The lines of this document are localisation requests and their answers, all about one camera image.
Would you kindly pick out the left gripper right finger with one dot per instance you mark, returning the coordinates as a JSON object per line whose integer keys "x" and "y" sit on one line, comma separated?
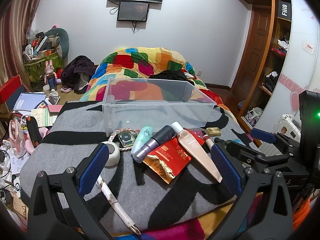
{"x": 275, "y": 216}

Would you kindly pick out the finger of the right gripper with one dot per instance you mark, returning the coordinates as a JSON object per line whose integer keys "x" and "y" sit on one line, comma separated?
{"x": 263, "y": 135}

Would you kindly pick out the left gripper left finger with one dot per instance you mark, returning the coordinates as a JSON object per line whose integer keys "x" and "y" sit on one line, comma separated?
{"x": 46, "y": 219}

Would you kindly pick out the small tan wooden block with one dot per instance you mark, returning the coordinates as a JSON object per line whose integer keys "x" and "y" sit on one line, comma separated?
{"x": 213, "y": 131}

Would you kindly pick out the white floral pen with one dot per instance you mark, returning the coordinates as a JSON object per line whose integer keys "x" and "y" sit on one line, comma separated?
{"x": 125, "y": 218}

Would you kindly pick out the beige cosmetic tube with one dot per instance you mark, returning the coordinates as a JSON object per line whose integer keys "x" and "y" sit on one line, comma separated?
{"x": 193, "y": 147}

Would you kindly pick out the purple black tube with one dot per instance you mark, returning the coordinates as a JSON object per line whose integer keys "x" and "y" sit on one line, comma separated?
{"x": 162, "y": 136}

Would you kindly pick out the green patterned small box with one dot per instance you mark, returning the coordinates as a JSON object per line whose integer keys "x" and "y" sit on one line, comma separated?
{"x": 126, "y": 138}

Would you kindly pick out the red gold packet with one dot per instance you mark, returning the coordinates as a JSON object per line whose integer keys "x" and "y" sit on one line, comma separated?
{"x": 168, "y": 160}

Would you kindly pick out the mint green bottle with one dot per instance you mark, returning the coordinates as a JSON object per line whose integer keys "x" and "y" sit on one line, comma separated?
{"x": 144, "y": 135}

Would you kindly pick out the red white lip stick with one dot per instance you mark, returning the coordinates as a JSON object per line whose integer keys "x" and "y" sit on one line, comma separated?
{"x": 208, "y": 142}

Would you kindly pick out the white suitcase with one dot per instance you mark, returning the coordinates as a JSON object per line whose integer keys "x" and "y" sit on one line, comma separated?
{"x": 288, "y": 126}

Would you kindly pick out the wooden door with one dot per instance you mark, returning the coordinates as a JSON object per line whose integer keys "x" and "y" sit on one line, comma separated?
{"x": 253, "y": 52}

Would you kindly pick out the black orange tool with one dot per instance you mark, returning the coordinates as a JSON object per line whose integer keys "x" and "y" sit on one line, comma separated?
{"x": 33, "y": 130}

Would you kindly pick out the pink hand model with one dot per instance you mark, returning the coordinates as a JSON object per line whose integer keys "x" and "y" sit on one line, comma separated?
{"x": 16, "y": 138}

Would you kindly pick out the grey black blanket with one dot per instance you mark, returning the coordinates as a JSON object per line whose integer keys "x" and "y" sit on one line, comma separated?
{"x": 143, "y": 194}

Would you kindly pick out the black garment on bed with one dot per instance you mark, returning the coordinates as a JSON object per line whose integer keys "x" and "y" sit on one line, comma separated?
{"x": 176, "y": 75}

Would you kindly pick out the blue booklet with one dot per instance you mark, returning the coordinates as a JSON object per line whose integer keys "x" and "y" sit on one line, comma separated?
{"x": 28, "y": 101}

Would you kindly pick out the red box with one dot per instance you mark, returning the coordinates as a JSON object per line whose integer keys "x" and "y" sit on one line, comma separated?
{"x": 9, "y": 87}

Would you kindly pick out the clear plastic storage bin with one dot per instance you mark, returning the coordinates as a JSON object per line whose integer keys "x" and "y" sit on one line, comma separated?
{"x": 136, "y": 103}

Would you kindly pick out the pink rabbit figurine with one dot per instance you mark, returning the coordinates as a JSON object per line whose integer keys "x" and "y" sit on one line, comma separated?
{"x": 50, "y": 76}

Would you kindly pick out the dark purple clothes pile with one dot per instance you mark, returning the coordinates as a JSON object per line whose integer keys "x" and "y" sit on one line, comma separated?
{"x": 77, "y": 74}

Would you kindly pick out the green storage basket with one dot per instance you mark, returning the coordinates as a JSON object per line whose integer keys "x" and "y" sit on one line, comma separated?
{"x": 36, "y": 68}

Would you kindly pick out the wooden shelf unit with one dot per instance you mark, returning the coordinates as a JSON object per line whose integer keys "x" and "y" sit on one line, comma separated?
{"x": 273, "y": 59}

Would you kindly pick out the colourful patchwork duvet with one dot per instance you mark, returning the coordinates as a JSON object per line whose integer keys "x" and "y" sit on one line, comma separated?
{"x": 142, "y": 62}

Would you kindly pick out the grey neck pillow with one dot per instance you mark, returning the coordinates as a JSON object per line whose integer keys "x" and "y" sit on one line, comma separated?
{"x": 59, "y": 40}

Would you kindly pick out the striped curtain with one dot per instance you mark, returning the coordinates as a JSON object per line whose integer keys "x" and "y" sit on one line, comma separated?
{"x": 16, "y": 19}

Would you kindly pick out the small wall monitor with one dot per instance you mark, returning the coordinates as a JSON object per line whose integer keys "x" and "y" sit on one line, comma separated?
{"x": 133, "y": 11}

